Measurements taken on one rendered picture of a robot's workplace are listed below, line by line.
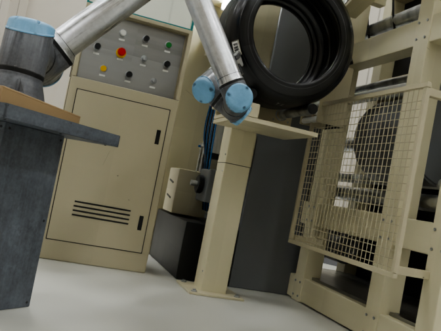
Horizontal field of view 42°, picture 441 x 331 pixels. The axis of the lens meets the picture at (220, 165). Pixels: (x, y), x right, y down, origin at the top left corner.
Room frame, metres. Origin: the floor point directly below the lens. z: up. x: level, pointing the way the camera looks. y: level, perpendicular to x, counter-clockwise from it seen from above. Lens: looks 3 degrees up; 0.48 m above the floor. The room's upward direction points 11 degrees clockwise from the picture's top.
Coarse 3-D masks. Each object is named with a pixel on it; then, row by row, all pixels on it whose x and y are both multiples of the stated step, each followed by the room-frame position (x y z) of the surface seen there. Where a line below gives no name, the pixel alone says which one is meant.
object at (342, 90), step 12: (348, 72) 2.80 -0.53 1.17; (348, 84) 2.80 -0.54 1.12; (336, 96) 2.79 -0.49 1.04; (348, 96) 2.81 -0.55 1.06; (324, 108) 2.77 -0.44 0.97; (336, 108) 2.79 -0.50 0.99; (300, 120) 2.95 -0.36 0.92; (312, 120) 2.82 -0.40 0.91; (324, 120) 2.78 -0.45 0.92; (336, 120) 2.79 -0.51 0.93
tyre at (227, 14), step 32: (256, 0) 2.31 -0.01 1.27; (288, 0) 2.63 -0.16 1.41; (320, 0) 2.56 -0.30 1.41; (224, 32) 2.37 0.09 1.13; (320, 32) 2.68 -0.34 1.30; (352, 32) 2.47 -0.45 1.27; (256, 64) 2.32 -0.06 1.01; (320, 64) 2.69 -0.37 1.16; (288, 96) 2.38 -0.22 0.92; (320, 96) 2.44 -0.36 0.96
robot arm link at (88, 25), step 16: (96, 0) 2.01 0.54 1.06; (112, 0) 1.99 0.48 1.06; (128, 0) 2.00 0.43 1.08; (144, 0) 2.03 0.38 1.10; (80, 16) 1.98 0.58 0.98; (96, 16) 1.98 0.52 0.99; (112, 16) 2.00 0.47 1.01; (128, 16) 2.06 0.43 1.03; (64, 32) 1.97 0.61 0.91; (80, 32) 1.98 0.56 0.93; (96, 32) 2.00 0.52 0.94; (64, 48) 1.96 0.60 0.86; (80, 48) 2.01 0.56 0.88; (64, 64) 1.99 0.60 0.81; (48, 80) 2.00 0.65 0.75
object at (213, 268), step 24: (264, 24) 2.74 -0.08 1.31; (264, 48) 2.74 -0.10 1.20; (240, 144) 2.73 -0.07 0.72; (240, 168) 2.74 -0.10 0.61; (216, 192) 2.76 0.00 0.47; (240, 192) 2.75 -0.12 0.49; (216, 216) 2.72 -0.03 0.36; (240, 216) 2.76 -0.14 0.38; (216, 240) 2.73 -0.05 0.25; (216, 264) 2.73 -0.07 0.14; (216, 288) 2.74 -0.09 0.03
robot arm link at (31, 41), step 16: (16, 16) 1.79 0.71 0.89; (16, 32) 1.76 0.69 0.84; (32, 32) 1.77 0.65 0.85; (48, 32) 1.81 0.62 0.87; (0, 48) 1.80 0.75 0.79; (16, 48) 1.76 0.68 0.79; (32, 48) 1.77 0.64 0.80; (48, 48) 1.82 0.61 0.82; (16, 64) 1.76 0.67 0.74; (32, 64) 1.78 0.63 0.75; (48, 64) 1.88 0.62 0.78
